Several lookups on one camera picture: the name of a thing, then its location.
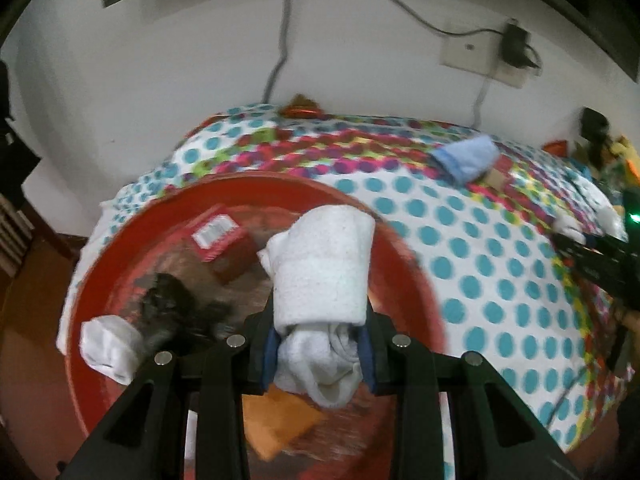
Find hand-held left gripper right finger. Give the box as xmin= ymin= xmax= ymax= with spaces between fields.
xmin=357 ymin=300 xmax=583 ymax=480

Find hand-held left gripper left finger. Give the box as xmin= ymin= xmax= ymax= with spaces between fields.
xmin=57 ymin=295 xmax=281 ymax=480

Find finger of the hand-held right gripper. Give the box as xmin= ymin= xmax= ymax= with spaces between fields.
xmin=551 ymin=232 xmax=626 ymax=291

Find small white sock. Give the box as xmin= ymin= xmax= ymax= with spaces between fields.
xmin=552 ymin=215 xmax=587 ymax=246

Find orange rubber toy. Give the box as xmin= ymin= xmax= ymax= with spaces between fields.
xmin=247 ymin=390 xmax=326 ymax=461

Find large white socks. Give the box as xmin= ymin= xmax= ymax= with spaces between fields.
xmin=257 ymin=206 xmax=376 ymax=408

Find black plastic bag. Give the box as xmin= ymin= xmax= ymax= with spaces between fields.
xmin=135 ymin=272 xmax=241 ymax=356

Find red round basin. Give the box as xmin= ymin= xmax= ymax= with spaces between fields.
xmin=62 ymin=172 xmax=448 ymax=480

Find white cloth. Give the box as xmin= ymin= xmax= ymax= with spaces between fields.
xmin=572 ymin=175 xmax=623 ymax=236

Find polka dot blanket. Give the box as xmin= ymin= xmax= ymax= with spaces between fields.
xmin=57 ymin=102 xmax=631 ymax=456

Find yellow plush toy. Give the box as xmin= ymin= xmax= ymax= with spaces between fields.
xmin=607 ymin=135 xmax=640 ymax=171

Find small red box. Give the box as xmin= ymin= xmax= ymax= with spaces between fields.
xmin=190 ymin=203 xmax=256 ymax=286

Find small white sock ball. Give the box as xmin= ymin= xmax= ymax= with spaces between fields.
xmin=80 ymin=314 xmax=146 ymax=386

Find light blue sock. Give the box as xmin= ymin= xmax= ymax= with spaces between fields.
xmin=431 ymin=135 xmax=501 ymax=186

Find red snack wrapper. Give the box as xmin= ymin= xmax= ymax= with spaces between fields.
xmin=280 ymin=94 xmax=323 ymax=118

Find dark furniture piece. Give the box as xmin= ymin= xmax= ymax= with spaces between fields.
xmin=0 ymin=60 xmax=43 ymax=281

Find hanging socket cable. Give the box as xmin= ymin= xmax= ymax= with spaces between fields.
xmin=470 ymin=72 xmax=493 ymax=128

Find white wall socket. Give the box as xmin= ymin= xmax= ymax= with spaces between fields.
xmin=487 ymin=60 xmax=531 ymax=89

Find thick wall cable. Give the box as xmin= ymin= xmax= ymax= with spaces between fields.
xmin=262 ymin=0 xmax=308 ymax=103

